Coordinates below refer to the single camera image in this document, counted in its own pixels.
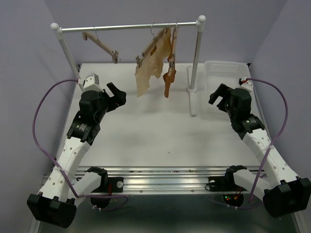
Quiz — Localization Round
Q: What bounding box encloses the beige clip hanger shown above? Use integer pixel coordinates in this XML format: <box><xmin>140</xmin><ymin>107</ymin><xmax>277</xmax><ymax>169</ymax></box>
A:
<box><xmin>82</xmin><ymin>28</ymin><xmax>121</xmax><ymax>64</ymax></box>
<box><xmin>135</xmin><ymin>23</ymin><xmax>171</xmax><ymax>68</ymax></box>

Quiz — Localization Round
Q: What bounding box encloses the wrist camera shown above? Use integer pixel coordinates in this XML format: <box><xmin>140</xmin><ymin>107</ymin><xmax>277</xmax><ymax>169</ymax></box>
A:
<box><xmin>239</xmin><ymin>77</ymin><xmax>253</xmax><ymax>92</ymax></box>
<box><xmin>83</xmin><ymin>73</ymin><xmax>102</xmax><ymax>92</ymax></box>

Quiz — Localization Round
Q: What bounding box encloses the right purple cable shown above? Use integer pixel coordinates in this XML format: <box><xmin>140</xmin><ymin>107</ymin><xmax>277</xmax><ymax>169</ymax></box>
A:
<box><xmin>208</xmin><ymin>78</ymin><xmax>290</xmax><ymax>211</ymax></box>

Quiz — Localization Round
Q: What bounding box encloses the white perforated plastic basket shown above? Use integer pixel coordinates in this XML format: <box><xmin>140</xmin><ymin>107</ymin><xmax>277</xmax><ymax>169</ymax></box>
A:
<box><xmin>201</xmin><ymin>61</ymin><xmax>250</xmax><ymax>121</ymax></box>

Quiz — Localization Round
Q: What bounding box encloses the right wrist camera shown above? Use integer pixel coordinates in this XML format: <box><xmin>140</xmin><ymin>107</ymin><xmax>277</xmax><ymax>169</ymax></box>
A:
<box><xmin>239</xmin><ymin>77</ymin><xmax>253</xmax><ymax>92</ymax></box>

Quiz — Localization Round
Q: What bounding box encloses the empty beige clip hanger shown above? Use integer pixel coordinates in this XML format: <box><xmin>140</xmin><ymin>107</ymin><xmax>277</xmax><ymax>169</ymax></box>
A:
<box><xmin>82</xmin><ymin>28</ymin><xmax>121</xmax><ymax>64</ymax></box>

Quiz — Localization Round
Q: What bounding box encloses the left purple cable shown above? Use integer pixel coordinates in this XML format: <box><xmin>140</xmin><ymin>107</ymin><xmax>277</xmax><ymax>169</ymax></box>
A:
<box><xmin>33</xmin><ymin>78</ymin><xmax>129</xmax><ymax>212</ymax></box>

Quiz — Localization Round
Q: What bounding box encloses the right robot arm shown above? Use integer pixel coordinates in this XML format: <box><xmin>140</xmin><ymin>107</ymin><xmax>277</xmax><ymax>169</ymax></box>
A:
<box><xmin>208</xmin><ymin>83</ymin><xmax>311</xmax><ymax>218</ymax></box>

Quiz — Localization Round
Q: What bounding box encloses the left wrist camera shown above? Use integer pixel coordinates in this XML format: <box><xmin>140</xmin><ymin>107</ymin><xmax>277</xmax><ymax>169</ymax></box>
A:
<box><xmin>83</xmin><ymin>73</ymin><xmax>102</xmax><ymax>92</ymax></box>

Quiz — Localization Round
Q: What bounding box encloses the white and silver clothes rack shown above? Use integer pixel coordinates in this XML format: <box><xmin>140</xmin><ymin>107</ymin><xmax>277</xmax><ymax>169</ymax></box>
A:
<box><xmin>51</xmin><ymin>15</ymin><xmax>206</xmax><ymax>116</ymax></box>

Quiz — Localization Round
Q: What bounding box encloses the brown underwear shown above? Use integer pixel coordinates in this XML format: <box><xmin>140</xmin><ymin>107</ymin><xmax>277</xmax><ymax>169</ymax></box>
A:
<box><xmin>162</xmin><ymin>26</ymin><xmax>179</xmax><ymax>99</ymax></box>

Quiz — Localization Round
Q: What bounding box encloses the beige hanger with brown garment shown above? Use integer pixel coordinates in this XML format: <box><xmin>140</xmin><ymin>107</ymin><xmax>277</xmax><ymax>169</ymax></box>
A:
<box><xmin>168</xmin><ymin>20</ymin><xmax>179</xmax><ymax>71</ymax></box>

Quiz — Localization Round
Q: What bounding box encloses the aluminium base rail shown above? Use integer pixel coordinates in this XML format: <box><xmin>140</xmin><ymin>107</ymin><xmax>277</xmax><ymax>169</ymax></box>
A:
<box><xmin>38</xmin><ymin>166</ymin><xmax>258</xmax><ymax>202</ymax></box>

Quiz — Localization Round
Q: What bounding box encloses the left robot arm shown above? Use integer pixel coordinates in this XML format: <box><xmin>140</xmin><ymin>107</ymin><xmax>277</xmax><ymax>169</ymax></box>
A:
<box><xmin>27</xmin><ymin>83</ymin><xmax>128</xmax><ymax>228</ymax></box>

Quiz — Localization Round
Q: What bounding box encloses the beige underwear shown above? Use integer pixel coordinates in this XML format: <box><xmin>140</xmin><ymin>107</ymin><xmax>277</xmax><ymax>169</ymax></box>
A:
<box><xmin>135</xmin><ymin>28</ymin><xmax>172</xmax><ymax>97</ymax></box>

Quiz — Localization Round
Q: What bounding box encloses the purple cable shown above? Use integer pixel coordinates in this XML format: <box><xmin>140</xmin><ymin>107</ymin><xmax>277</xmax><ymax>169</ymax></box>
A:
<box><xmin>33</xmin><ymin>78</ymin><xmax>129</xmax><ymax>212</ymax></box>
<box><xmin>208</xmin><ymin>78</ymin><xmax>290</xmax><ymax>211</ymax></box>

